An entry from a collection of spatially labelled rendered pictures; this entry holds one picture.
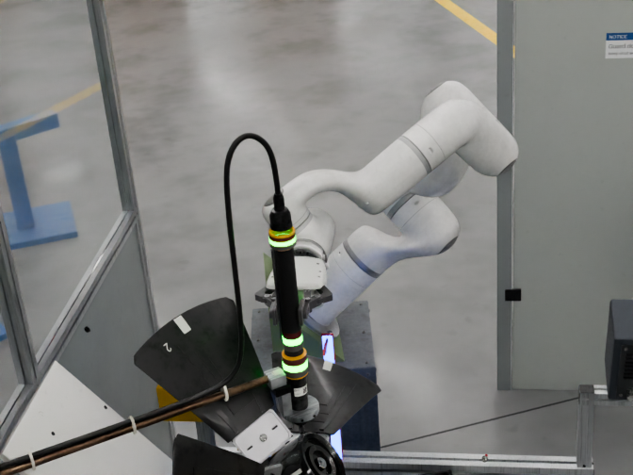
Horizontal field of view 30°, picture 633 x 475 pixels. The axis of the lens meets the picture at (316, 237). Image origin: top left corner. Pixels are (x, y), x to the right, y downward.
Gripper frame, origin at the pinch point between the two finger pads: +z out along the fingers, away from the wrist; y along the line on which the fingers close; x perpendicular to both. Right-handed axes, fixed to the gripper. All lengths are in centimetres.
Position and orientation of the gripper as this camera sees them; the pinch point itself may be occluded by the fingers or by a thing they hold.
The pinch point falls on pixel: (288, 312)
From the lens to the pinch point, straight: 197.9
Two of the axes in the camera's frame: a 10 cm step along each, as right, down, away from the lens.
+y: -9.9, 0.0, 1.5
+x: -0.7, -8.8, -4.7
